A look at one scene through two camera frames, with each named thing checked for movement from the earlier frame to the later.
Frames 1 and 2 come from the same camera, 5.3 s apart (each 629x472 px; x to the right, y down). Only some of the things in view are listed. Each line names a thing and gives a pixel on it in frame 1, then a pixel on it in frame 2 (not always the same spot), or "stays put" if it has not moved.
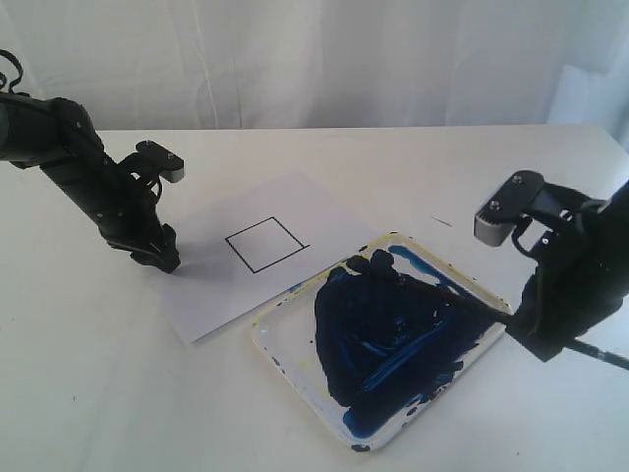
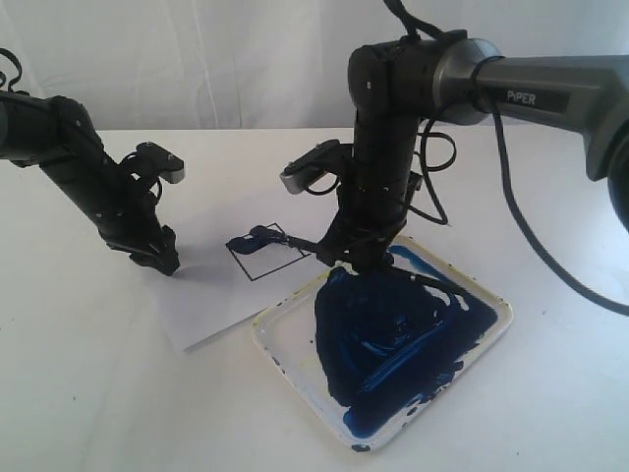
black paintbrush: x=453 y=298 to x=261 y=237
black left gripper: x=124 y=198 stays put
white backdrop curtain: x=299 y=64 stays put
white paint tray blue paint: x=365 y=343 stays put
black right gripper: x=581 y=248 to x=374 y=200
